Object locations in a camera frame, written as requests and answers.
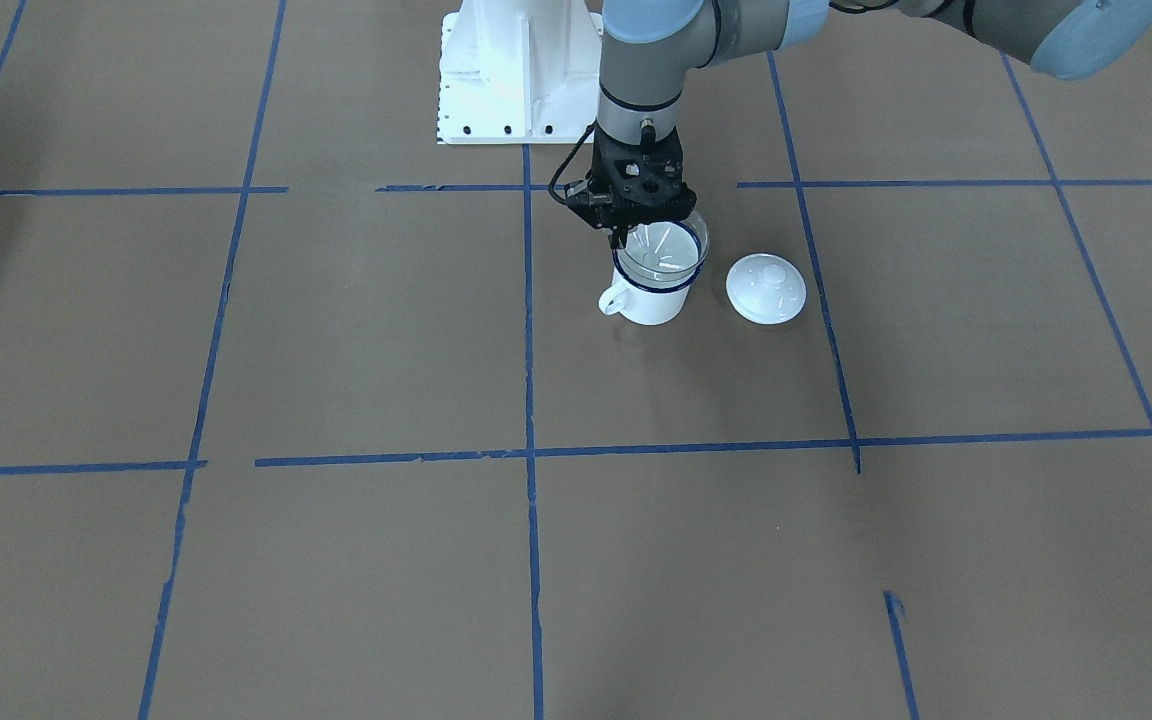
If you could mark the clear glass funnel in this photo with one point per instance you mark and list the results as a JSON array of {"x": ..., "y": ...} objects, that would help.
[{"x": 662, "y": 256}]

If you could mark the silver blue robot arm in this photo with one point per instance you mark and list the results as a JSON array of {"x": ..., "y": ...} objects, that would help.
[{"x": 649, "y": 47}]

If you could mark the white enamel cup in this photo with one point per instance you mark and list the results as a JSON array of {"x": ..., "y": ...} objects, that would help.
[{"x": 639, "y": 306}]

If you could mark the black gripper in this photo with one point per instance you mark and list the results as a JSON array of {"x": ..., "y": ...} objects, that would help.
[{"x": 620, "y": 232}]

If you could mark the white column base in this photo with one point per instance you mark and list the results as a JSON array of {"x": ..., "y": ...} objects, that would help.
[{"x": 518, "y": 72}]

